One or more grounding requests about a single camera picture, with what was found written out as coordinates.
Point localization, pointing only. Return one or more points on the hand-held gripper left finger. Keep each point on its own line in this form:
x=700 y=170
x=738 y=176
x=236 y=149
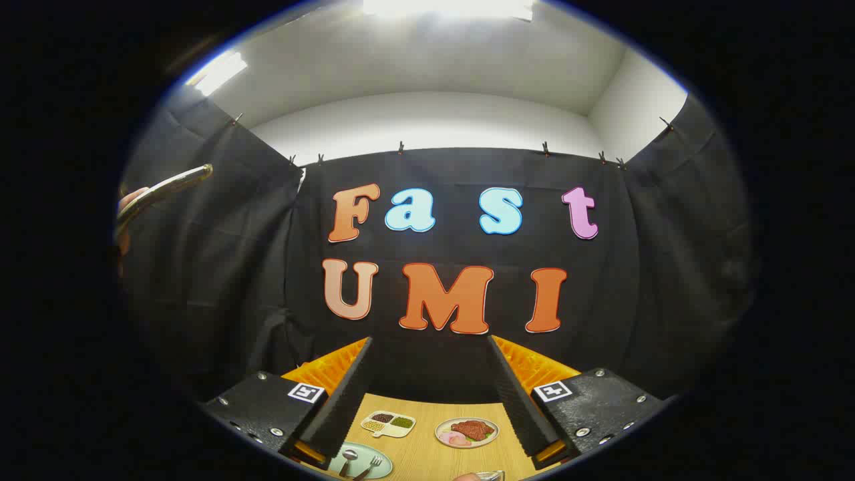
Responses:
x=344 y=407

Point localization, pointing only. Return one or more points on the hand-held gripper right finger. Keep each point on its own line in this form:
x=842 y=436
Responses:
x=518 y=407

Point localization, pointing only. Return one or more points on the metal fork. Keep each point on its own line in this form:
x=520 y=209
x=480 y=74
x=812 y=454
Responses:
x=371 y=465

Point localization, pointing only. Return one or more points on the pile of soybeans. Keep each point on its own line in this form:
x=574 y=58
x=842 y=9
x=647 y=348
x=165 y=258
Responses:
x=373 y=425

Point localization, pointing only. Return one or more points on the pile of red beans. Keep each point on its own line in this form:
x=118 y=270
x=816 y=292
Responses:
x=382 y=417

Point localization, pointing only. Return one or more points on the light blue round plate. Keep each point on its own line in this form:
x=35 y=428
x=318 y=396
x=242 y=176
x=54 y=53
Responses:
x=364 y=449

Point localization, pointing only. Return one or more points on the brown steak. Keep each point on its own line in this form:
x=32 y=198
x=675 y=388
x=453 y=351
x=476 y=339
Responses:
x=472 y=429

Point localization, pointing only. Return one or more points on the white divided snack tray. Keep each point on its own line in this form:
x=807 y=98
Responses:
x=395 y=431

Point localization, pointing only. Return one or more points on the pile of green beans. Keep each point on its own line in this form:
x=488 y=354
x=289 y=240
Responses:
x=402 y=422

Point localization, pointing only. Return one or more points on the pale pink ham slice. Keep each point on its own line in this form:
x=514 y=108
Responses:
x=454 y=439

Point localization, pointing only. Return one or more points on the perforated metal basket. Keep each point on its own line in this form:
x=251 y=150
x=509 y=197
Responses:
x=491 y=475

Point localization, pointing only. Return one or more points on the round beige food plate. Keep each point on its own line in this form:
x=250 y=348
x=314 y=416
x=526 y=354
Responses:
x=444 y=426

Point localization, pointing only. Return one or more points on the row of small cloth clips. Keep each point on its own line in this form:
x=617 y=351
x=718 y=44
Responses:
x=401 y=147

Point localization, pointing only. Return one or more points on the ceiling light panel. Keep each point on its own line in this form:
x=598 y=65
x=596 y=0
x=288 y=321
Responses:
x=217 y=72
x=447 y=8

